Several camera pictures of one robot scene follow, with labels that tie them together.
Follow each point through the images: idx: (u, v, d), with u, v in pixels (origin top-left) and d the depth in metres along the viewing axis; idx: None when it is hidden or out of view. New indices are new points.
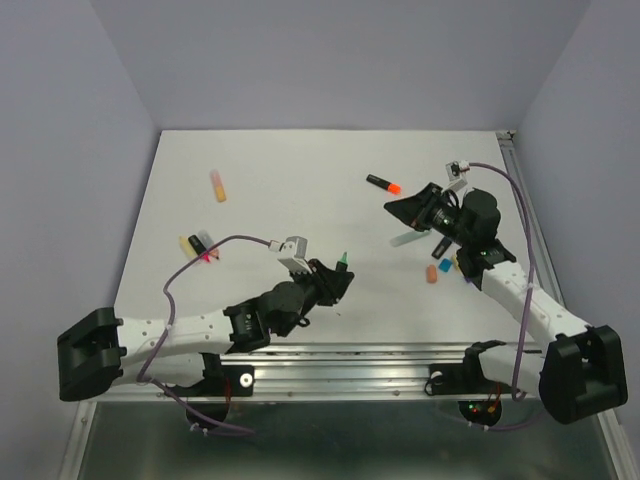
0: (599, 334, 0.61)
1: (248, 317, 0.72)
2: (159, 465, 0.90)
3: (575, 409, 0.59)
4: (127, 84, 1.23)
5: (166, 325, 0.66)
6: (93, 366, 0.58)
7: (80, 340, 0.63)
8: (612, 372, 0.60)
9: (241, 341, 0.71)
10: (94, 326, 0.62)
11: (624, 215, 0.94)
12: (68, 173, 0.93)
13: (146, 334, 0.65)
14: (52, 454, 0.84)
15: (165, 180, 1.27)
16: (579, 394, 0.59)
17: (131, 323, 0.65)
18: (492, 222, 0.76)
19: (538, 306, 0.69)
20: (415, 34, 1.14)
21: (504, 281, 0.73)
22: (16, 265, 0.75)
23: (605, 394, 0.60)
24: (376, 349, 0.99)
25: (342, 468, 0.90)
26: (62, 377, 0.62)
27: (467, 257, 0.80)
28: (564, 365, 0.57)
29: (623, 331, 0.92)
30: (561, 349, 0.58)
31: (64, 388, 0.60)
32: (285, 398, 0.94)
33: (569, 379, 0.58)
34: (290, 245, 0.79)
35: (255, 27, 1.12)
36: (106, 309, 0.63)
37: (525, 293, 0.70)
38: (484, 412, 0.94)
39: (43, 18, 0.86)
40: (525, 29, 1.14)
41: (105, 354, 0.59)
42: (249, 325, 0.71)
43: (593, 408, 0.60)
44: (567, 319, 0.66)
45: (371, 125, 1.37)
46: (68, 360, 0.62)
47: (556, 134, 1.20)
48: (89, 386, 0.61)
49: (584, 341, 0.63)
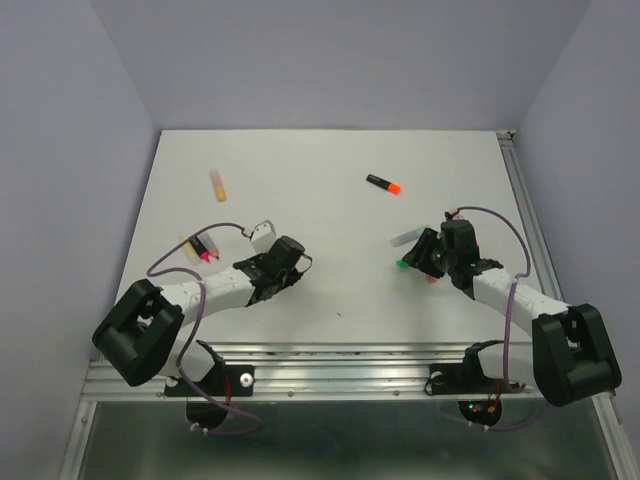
0: (581, 311, 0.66)
1: (254, 267, 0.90)
2: (160, 465, 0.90)
3: (569, 388, 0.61)
4: (127, 84, 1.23)
5: (198, 282, 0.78)
6: (158, 331, 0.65)
7: (126, 322, 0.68)
8: (600, 349, 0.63)
9: (258, 279, 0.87)
10: (138, 299, 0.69)
11: (624, 216, 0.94)
12: (68, 174, 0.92)
13: (187, 292, 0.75)
14: (52, 454, 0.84)
15: (165, 179, 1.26)
16: (570, 372, 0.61)
17: (170, 288, 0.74)
18: (467, 235, 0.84)
19: (523, 295, 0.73)
20: (415, 35, 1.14)
21: (491, 282, 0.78)
22: (16, 267, 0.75)
23: (598, 372, 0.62)
24: (376, 349, 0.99)
25: (342, 468, 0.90)
26: (122, 362, 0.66)
27: (456, 271, 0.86)
28: (547, 339, 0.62)
29: (622, 332, 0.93)
30: (543, 325, 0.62)
31: (133, 367, 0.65)
32: (285, 398, 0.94)
33: (556, 354, 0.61)
34: (264, 225, 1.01)
35: (255, 27, 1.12)
36: (142, 282, 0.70)
37: (509, 288, 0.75)
38: (484, 412, 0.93)
39: (43, 18, 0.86)
40: (525, 29, 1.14)
41: (164, 313, 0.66)
42: (258, 271, 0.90)
43: (589, 388, 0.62)
44: (550, 303, 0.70)
45: (372, 125, 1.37)
46: (120, 344, 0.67)
47: (556, 135, 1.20)
48: (156, 358, 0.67)
49: (570, 323, 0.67)
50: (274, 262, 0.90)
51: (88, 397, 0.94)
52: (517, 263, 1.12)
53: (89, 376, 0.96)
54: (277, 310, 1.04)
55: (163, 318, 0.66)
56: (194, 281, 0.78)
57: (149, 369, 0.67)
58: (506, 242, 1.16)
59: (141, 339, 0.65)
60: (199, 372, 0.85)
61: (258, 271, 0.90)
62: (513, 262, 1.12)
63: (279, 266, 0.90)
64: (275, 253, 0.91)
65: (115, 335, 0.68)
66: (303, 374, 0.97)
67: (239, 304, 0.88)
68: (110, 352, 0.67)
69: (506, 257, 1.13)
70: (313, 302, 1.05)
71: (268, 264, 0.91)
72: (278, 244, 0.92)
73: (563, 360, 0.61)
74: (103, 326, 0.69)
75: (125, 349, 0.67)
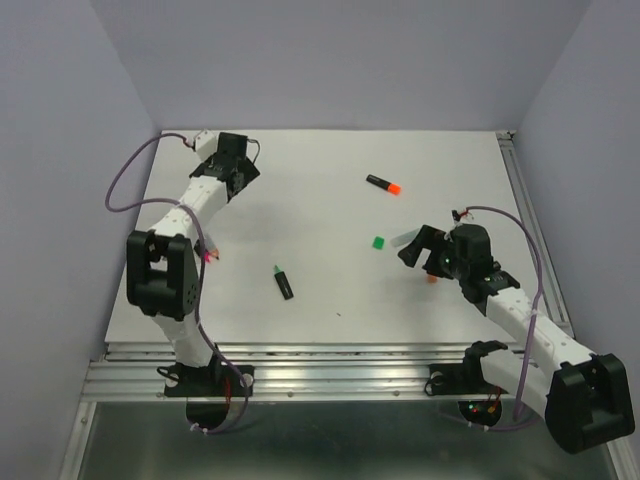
0: (604, 362, 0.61)
1: (213, 166, 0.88)
2: (159, 465, 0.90)
3: (582, 438, 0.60)
4: (128, 85, 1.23)
5: (179, 208, 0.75)
6: (179, 261, 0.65)
7: (144, 274, 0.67)
8: (618, 400, 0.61)
9: (225, 173, 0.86)
10: (140, 251, 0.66)
11: (624, 216, 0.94)
12: (68, 175, 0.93)
13: (177, 220, 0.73)
14: (52, 455, 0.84)
15: (166, 180, 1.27)
16: (585, 424, 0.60)
17: (160, 226, 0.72)
18: (482, 247, 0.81)
19: (542, 334, 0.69)
20: (415, 36, 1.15)
21: (508, 307, 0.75)
22: (16, 270, 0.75)
23: (613, 424, 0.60)
24: (376, 349, 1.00)
25: (341, 468, 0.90)
26: (167, 305, 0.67)
27: (470, 284, 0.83)
28: (567, 394, 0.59)
29: (624, 332, 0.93)
30: (564, 377, 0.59)
31: (179, 300, 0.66)
32: (285, 398, 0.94)
33: (574, 407, 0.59)
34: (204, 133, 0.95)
35: (255, 29, 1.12)
36: (133, 235, 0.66)
37: (528, 319, 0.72)
38: (485, 413, 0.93)
39: (43, 20, 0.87)
40: (525, 31, 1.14)
41: (172, 244, 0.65)
42: (218, 166, 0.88)
43: (601, 437, 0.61)
44: (572, 347, 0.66)
45: (372, 126, 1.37)
46: (152, 293, 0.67)
47: (556, 134, 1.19)
48: (188, 280, 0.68)
49: (590, 369, 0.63)
50: (228, 154, 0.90)
51: (88, 397, 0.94)
52: (516, 264, 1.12)
53: (89, 377, 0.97)
54: (277, 312, 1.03)
55: (175, 248, 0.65)
56: (179, 208, 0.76)
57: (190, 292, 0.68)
58: (506, 242, 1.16)
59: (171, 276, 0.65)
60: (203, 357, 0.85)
61: (218, 165, 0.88)
62: (512, 262, 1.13)
63: (235, 156, 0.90)
64: (224, 146, 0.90)
65: (145, 287, 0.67)
66: (303, 374, 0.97)
67: (220, 204, 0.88)
68: (150, 303, 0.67)
69: (505, 257, 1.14)
70: (312, 302, 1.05)
71: (223, 158, 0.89)
72: (222, 137, 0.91)
73: (580, 412, 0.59)
74: (128, 288, 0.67)
75: (162, 291, 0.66)
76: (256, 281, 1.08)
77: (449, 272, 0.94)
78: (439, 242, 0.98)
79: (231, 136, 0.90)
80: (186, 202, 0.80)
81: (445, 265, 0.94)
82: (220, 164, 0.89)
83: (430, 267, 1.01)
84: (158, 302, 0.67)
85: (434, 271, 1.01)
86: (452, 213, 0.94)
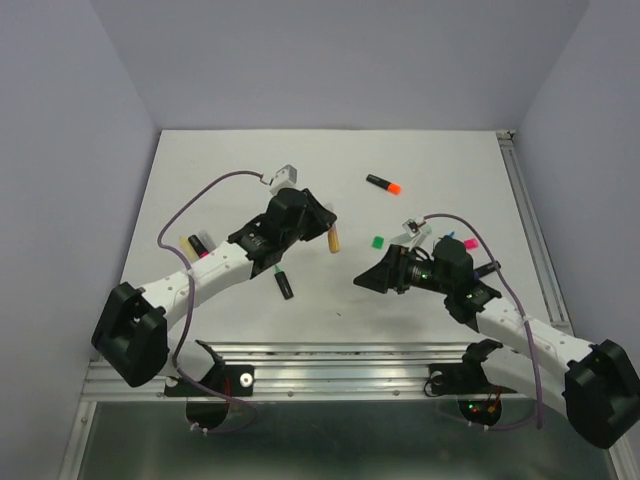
0: (605, 350, 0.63)
1: (253, 237, 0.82)
2: (159, 465, 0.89)
3: (612, 431, 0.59)
4: (128, 83, 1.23)
5: (186, 273, 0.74)
6: (144, 335, 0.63)
7: (113, 328, 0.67)
8: (629, 381, 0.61)
9: (258, 251, 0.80)
10: (119, 305, 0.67)
11: (625, 215, 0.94)
12: (67, 175, 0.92)
13: (172, 288, 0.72)
14: (52, 455, 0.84)
15: (166, 180, 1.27)
16: (610, 416, 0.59)
17: (154, 288, 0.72)
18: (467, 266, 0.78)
19: (540, 338, 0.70)
20: (415, 35, 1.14)
21: (500, 319, 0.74)
22: (16, 269, 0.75)
23: (633, 407, 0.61)
24: (376, 350, 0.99)
25: (341, 469, 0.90)
26: (120, 366, 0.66)
27: (455, 302, 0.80)
28: (583, 391, 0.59)
29: (622, 331, 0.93)
30: (577, 378, 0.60)
31: (131, 369, 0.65)
32: (285, 398, 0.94)
33: (594, 404, 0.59)
34: (283, 172, 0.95)
35: (253, 27, 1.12)
36: (123, 286, 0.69)
37: (523, 328, 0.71)
38: (484, 412, 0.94)
39: (41, 17, 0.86)
40: (526, 29, 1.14)
41: (147, 318, 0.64)
42: (257, 240, 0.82)
43: (629, 423, 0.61)
44: (571, 343, 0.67)
45: (372, 125, 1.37)
46: (115, 348, 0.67)
47: (557, 135, 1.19)
48: (149, 359, 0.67)
49: (593, 359, 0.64)
50: (274, 222, 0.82)
51: (88, 397, 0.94)
52: (515, 265, 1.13)
53: (89, 376, 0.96)
54: (277, 311, 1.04)
55: (146, 322, 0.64)
56: (180, 273, 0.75)
57: (146, 367, 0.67)
58: (505, 243, 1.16)
59: (132, 344, 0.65)
60: (199, 372, 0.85)
61: (254, 244, 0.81)
62: (512, 263, 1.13)
63: (279, 227, 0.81)
64: (273, 217, 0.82)
65: (111, 341, 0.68)
66: (302, 374, 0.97)
67: (243, 279, 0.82)
68: (110, 356, 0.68)
69: (505, 258, 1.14)
70: (312, 302, 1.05)
71: (267, 227, 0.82)
72: (273, 203, 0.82)
73: (600, 405, 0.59)
74: (98, 332, 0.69)
75: (120, 353, 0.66)
76: (256, 281, 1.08)
77: (423, 287, 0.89)
78: (409, 259, 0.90)
79: (282, 207, 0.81)
80: (198, 269, 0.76)
81: (418, 281, 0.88)
82: (255, 243, 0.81)
83: (394, 286, 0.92)
84: (116, 359, 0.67)
85: (400, 292, 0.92)
86: (408, 224, 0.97)
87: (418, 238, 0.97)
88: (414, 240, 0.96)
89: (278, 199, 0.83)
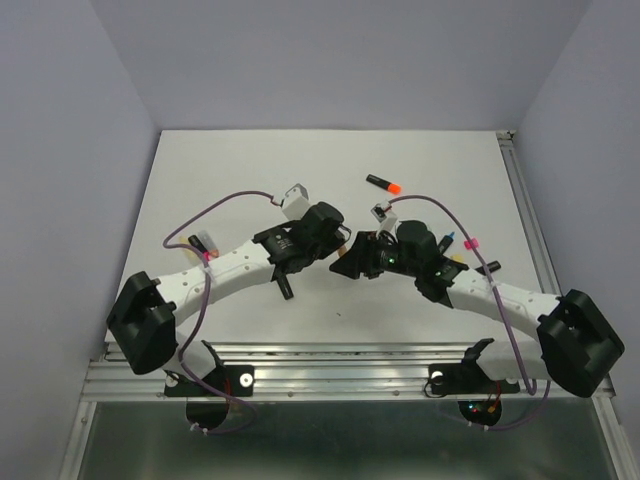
0: (572, 299, 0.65)
1: (279, 239, 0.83)
2: (159, 464, 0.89)
3: (590, 378, 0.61)
4: (128, 84, 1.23)
5: (203, 270, 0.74)
6: (151, 329, 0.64)
7: (124, 315, 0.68)
8: (599, 327, 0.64)
9: (284, 254, 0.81)
10: (133, 293, 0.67)
11: (625, 216, 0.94)
12: (67, 176, 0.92)
13: (187, 283, 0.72)
14: (52, 455, 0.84)
15: (166, 179, 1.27)
16: (585, 364, 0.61)
17: (168, 281, 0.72)
18: (431, 243, 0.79)
19: (509, 297, 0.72)
20: (414, 36, 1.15)
21: (469, 290, 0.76)
22: (16, 270, 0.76)
23: (605, 351, 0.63)
24: (376, 350, 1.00)
25: (341, 468, 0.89)
26: (128, 353, 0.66)
27: (426, 283, 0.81)
28: (557, 344, 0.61)
29: (619, 332, 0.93)
30: (549, 330, 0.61)
31: (136, 359, 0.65)
32: (285, 398, 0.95)
33: (569, 354, 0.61)
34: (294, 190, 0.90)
35: (253, 27, 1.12)
36: (140, 275, 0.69)
37: (491, 293, 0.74)
38: (484, 412, 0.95)
39: (41, 18, 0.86)
40: (525, 30, 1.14)
41: (158, 313, 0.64)
42: (285, 243, 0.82)
43: (604, 367, 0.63)
44: (539, 299, 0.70)
45: (373, 125, 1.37)
46: (123, 335, 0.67)
47: (556, 135, 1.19)
48: (155, 354, 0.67)
49: (563, 310, 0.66)
50: (306, 231, 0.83)
51: (88, 397, 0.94)
52: (515, 265, 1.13)
53: (89, 376, 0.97)
54: (277, 311, 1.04)
55: (156, 318, 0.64)
56: (197, 267, 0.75)
57: (152, 359, 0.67)
58: (505, 243, 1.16)
59: (140, 335, 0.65)
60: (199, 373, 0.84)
61: (282, 248, 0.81)
62: (512, 262, 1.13)
63: (311, 237, 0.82)
64: (307, 224, 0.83)
65: (121, 327, 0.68)
66: (303, 374, 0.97)
67: (258, 282, 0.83)
68: (118, 341, 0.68)
69: (504, 257, 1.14)
70: (311, 302, 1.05)
71: (299, 233, 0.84)
72: (310, 213, 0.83)
73: (575, 354, 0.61)
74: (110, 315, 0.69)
75: (128, 340, 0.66)
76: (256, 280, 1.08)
77: (392, 271, 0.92)
78: (377, 244, 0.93)
79: (320, 218, 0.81)
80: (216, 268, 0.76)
81: (387, 265, 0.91)
82: (282, 246, 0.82)
83: (366, 272, 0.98)
84: (124, 345, 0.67)
85: (371, 275, 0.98)
86: (375, 209, 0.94)
87: (387, 223, 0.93)
88: (382, 225, 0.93)
89: (318, 209, 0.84)
